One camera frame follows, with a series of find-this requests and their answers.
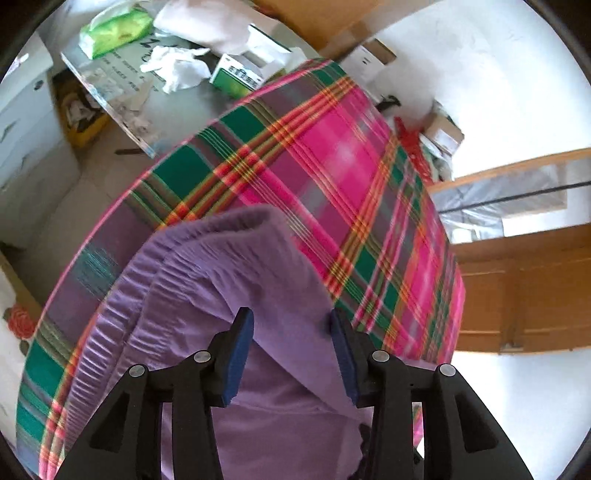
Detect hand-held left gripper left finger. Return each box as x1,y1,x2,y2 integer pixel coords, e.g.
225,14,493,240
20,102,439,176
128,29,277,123
54,306,256,480

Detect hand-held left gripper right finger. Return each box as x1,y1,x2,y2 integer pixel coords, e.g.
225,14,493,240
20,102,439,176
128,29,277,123
329,307,534,480

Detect purple pants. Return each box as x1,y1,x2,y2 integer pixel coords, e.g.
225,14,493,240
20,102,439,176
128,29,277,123
58,205,377,480

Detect clear plastic sheet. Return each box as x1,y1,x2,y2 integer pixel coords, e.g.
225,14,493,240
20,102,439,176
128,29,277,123
431,164,591,245

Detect wooden door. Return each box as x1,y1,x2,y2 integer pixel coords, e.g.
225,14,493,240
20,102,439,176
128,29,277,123
450,226,591,354

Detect pink green plaid blanket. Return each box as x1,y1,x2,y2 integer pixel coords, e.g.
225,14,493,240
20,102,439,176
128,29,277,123
16,58,465,480

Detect white plastic packages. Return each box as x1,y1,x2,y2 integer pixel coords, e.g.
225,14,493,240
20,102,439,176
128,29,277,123
425,138,455,183

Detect red patterned bag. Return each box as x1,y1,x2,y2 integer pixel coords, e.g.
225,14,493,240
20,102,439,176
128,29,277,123
392,115,435,185

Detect floral cloth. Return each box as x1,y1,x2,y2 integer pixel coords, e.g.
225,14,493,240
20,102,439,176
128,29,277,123
0,258,42,361

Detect brown cardboard box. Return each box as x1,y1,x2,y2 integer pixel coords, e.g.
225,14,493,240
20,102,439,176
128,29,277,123
422,104,465,155

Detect grey glass-topped table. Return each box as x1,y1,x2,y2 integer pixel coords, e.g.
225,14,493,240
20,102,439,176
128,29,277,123
60,28,319,160

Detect yellow bin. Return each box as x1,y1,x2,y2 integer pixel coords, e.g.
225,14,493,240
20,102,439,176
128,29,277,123
58,80,112,148

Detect green white carton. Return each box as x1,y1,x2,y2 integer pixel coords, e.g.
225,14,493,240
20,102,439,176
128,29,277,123
210,53,266,97

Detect crumpled white tissue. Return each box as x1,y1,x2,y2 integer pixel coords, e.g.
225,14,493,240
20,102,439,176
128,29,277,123
139,45,213,93

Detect white cardboard box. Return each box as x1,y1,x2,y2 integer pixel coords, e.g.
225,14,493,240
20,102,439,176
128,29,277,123
344,39,398,75

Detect white open box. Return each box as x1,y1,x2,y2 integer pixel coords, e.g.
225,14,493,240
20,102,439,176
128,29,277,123
245,23,308,81

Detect white cabinet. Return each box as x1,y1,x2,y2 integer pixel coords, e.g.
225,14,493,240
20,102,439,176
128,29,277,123
0,32,81,252

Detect pale pink plastic bag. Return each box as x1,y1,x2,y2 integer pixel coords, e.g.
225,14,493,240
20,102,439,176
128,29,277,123
152,0,269,51

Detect wooden wardrobe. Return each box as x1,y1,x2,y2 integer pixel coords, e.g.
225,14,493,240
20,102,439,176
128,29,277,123
252,0,393,58

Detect green tissue pack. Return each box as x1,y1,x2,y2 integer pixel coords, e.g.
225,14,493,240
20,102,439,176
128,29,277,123
78,0,155,60

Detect black cable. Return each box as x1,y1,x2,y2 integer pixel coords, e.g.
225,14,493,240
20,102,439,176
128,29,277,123
438,182,591,214

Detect wooden door frame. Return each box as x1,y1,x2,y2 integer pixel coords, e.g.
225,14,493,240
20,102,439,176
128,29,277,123
427,148,591,195

